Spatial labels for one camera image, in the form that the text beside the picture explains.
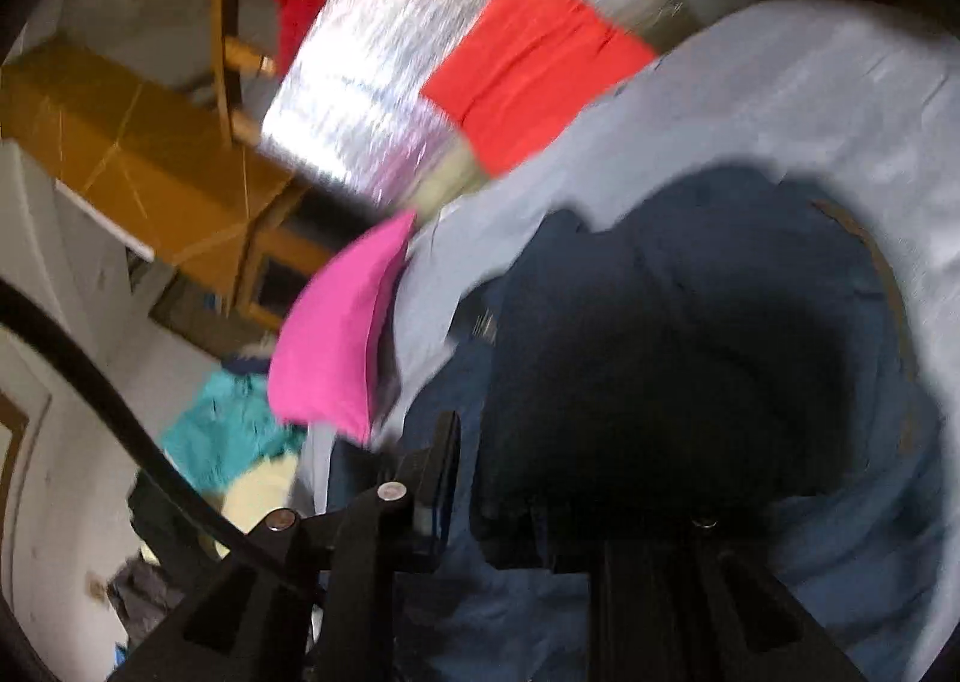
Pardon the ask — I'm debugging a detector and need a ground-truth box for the dark grey garment pile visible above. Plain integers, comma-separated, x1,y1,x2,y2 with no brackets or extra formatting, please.
107,472,218,653

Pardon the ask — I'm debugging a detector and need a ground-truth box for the navy blue jacket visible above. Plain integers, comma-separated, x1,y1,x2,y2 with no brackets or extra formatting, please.
391,165,944,680

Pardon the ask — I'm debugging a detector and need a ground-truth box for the black cable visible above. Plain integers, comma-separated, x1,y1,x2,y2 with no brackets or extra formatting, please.
0,275,303,590

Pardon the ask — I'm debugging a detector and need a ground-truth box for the grey bed sheet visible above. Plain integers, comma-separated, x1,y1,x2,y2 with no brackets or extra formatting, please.
371,0,958,680

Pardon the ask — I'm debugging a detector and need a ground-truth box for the pink pillow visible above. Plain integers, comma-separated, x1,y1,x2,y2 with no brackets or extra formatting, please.
267,211,416,443

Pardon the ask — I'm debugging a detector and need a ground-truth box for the red-orange pillow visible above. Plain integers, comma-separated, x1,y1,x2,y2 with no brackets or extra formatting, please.
420,0,656,178

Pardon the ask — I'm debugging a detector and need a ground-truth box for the silver foil headboard cover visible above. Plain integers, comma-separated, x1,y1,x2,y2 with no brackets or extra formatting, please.
259,0,698,209

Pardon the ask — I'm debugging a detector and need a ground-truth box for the brown geometric cabinet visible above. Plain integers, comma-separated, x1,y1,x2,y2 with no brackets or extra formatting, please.
2,37,302,331

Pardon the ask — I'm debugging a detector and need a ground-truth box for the wooden bed headboard frame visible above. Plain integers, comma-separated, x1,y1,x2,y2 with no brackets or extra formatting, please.
210,0,277,147

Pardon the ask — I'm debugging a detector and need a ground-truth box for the cream yellow garment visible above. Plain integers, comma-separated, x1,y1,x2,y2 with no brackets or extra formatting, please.
208,454,299,534

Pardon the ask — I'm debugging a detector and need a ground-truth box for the teal garment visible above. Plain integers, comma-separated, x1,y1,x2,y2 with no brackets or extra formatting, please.
160,370,306,495

